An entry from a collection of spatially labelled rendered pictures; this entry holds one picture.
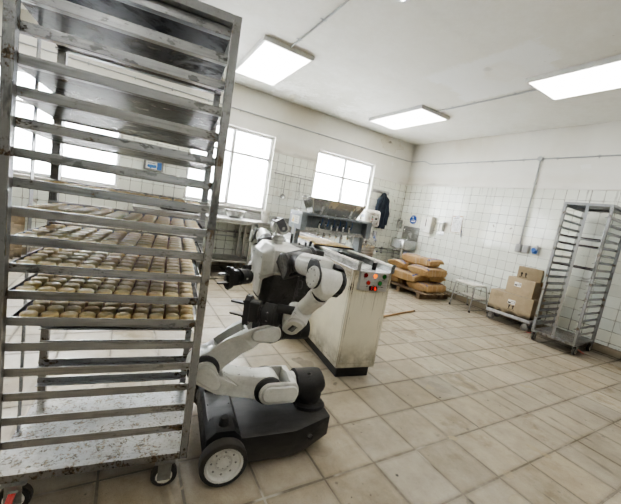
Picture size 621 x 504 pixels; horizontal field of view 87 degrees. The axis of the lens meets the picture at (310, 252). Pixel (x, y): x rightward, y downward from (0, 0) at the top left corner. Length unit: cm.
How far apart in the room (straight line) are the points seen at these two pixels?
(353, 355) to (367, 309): 37
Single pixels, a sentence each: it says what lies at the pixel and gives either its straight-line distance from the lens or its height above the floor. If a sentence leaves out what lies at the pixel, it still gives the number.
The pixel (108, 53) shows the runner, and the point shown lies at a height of 158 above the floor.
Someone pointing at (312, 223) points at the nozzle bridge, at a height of 109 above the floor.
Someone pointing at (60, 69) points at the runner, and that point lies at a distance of 137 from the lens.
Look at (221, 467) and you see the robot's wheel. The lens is 169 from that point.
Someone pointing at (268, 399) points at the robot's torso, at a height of 26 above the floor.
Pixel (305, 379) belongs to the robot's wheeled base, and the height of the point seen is 33.
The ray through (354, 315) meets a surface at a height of 50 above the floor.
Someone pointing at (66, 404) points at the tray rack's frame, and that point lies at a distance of 199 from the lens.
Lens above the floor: 120
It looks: 7 degrees down
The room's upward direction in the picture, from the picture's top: 9 degrees clockwise
